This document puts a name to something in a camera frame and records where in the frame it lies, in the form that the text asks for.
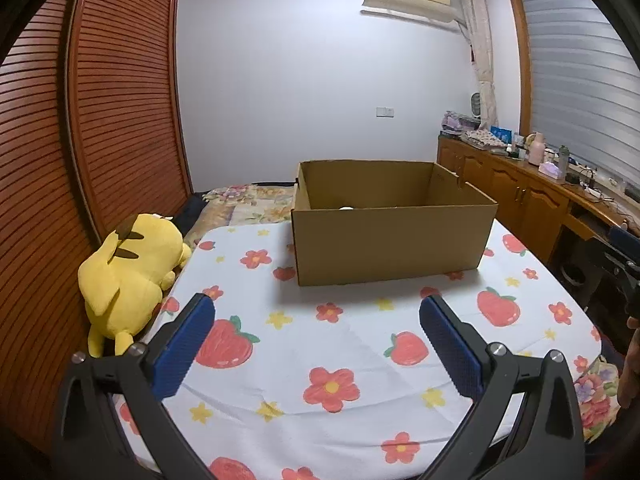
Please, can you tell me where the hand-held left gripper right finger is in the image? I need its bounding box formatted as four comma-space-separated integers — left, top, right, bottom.
418, 295, 586, 480

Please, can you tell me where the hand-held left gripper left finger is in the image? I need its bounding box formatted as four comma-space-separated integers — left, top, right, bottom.
52, 292, 217, 480

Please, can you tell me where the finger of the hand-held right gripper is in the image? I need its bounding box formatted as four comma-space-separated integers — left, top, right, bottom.
609, 226, 640, 262
601, 249, 640, 287

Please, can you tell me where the brown cardboard box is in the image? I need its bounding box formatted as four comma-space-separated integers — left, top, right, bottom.
291, 160, 498, 287

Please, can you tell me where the person's right hand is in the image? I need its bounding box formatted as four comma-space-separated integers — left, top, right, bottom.
616, 326, 640, 409

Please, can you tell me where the trash bin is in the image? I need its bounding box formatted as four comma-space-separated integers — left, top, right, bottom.
560, 260, 591, 286

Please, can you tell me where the white power strip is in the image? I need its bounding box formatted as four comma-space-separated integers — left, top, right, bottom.
575, 180, 621, 202

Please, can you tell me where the yellow plush toy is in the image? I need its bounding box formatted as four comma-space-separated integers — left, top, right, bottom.
77, 212, 192, 358

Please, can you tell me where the strawberry printed blanket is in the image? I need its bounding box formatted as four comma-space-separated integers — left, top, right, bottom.
107, 222, 603, 480

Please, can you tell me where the pink thermos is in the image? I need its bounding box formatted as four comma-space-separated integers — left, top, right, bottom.
527, 131, 546, 167

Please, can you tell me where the wooden cabinet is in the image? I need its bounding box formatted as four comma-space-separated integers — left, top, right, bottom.
437, 132, 640, 281

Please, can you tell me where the floral quilt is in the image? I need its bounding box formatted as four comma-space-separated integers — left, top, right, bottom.
182, 183, 626, 443
172, 191, 216, 241

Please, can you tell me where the grey window blind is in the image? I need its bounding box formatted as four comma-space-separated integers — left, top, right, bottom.
515, 0, 640, 196

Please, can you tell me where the folded floral cloth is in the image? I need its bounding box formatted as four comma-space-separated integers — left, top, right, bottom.
460, 130, 508, 153

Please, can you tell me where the purple cloth pile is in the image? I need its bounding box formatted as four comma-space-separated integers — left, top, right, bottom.
440, 111, 476, 136

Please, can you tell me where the wooden louvered wardrobe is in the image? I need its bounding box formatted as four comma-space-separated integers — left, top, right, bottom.
0, 0, 196, 461

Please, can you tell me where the beige curtain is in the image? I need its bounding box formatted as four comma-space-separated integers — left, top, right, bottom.
457, 0, 501, 131

